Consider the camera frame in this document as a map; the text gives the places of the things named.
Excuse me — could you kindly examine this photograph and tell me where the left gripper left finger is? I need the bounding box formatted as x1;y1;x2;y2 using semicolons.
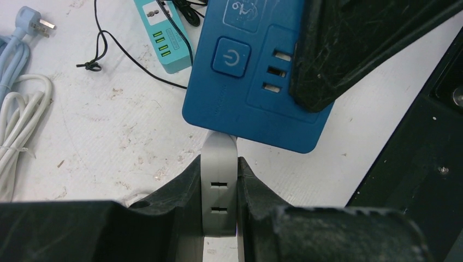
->
1;157;204;261

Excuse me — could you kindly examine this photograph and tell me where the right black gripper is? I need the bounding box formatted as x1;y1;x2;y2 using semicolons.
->
348;33;462;261

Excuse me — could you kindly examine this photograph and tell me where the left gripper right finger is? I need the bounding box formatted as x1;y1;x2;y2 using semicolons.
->
237;157;433;261

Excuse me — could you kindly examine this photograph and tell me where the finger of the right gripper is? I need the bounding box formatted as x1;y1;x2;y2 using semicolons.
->
289;0;462;112

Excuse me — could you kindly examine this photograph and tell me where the white charger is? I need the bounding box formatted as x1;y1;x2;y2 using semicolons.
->
200;130;238;237

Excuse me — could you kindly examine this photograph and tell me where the blue white small adapter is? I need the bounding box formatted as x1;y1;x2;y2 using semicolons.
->
182;0;331;153

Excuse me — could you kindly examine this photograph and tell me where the teal power strip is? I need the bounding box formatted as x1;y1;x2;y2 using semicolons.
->
134;0;192;74

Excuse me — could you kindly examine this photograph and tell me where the black thin adapter cable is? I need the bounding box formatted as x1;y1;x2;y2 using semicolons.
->
76;0;209;91

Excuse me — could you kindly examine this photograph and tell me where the white flat bundled cable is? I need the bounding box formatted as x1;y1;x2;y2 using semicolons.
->
0;74;54;203

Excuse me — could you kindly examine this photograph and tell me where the light blue coiled cable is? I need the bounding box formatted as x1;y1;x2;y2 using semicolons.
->
0;6;57;105

